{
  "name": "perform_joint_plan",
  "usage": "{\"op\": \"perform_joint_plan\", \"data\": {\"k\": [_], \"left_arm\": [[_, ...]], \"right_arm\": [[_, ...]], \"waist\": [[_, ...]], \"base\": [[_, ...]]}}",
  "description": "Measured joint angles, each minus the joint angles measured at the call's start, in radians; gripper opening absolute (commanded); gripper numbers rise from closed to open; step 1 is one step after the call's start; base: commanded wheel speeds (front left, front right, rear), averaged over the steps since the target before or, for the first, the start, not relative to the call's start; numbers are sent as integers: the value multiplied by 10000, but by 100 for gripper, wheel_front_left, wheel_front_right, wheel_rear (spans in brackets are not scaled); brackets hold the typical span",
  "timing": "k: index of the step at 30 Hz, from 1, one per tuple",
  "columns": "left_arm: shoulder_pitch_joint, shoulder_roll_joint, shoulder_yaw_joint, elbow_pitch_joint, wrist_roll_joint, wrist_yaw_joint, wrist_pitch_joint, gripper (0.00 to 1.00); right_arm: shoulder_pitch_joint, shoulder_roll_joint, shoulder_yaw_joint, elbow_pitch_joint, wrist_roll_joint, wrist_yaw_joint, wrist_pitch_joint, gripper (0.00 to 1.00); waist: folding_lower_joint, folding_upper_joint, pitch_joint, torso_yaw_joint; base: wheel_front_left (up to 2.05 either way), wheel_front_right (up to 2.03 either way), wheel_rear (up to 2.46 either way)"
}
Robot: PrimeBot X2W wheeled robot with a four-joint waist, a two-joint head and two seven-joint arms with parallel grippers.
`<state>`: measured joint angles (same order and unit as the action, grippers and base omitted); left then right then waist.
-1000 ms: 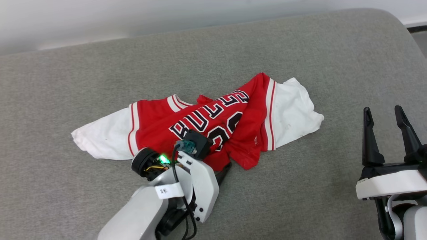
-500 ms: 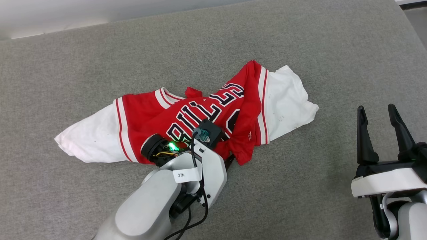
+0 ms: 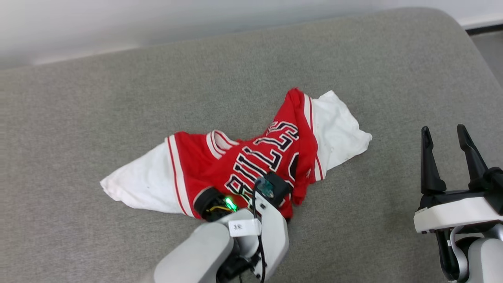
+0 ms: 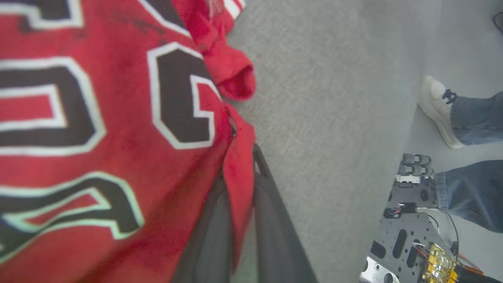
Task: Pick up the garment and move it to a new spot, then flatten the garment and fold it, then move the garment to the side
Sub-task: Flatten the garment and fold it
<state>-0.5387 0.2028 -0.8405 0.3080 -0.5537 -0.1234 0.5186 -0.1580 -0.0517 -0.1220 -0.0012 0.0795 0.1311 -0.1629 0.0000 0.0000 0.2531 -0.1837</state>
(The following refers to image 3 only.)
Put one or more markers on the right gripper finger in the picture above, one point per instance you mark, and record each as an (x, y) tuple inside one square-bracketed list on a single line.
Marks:
[(477, 169), (429, 169)]

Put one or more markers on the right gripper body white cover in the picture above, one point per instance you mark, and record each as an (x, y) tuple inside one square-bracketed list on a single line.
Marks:
[(456, 214)]

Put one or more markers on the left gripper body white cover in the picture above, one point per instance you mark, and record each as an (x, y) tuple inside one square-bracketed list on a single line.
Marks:
[(275, 236)]

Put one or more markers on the red Bulls basketball jersey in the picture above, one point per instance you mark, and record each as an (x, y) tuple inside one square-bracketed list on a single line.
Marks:
[(220, 165)]

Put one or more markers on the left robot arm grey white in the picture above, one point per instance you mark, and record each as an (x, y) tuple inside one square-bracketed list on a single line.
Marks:
[(192, 255)]

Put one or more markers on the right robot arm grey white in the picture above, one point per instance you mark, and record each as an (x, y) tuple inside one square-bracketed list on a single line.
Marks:
[(485, 259)]

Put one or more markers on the grey fabric sofa seat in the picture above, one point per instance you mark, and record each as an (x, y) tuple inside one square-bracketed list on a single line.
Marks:
[(118, 98)]

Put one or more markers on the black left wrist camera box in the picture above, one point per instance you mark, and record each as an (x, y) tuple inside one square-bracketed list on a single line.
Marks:
[(281, 186)]

